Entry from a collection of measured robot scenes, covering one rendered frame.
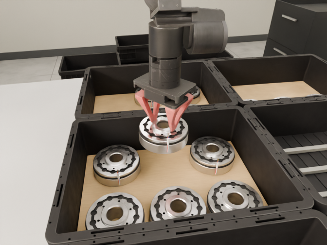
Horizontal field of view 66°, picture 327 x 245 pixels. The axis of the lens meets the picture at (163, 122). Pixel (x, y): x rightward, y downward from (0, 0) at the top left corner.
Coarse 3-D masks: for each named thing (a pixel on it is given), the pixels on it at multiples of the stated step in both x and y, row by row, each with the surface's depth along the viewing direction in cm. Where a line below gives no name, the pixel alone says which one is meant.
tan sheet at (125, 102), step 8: (96, 96) 86; (104, 96) 86; (112, 96) 86; (120, 96) 86; (128, 96) 86; (200, 96) 86; (96, 104) 82; (104, 104) 82; (112, 104) 82; (120, 104) 82; (128, 104) 82; (136, 104) 82; (200, 104) 82; (96, 112) 78; (104, 112) 78
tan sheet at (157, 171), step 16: (144, 160) 60; (160, 160) 60; (176, 160) 60; (240, 160) 60; (144, 176) 56; (160, 176) 56; (176, 176) 56; (192, 176) 56; (208, 176) 56; (224, 176) 56; (240, 176) 56; (96, 192) 53; (112, 192) 53; (128, 192) 53; (144, 192) 53; (80, 208) 50; (144, 208) 50; (80, 224) 47
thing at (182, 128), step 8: (144, 120) 54; (144, 128) 52; (152, 128) 52; (176, 128) 52; (184, 128) 52; (144, 136) 50; (152, 136) 50; (160, 136) 50; (176, 136) 50; (184, 136) 51
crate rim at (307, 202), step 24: (96, 120) 57; (120, 120) 58; (72, 144) 50; (264, 144) 50; (288, 168) 44; (192, 216) 37; (216, 216) 37; (240, 216) 37; (48, 240) 34; (72, 240) 34
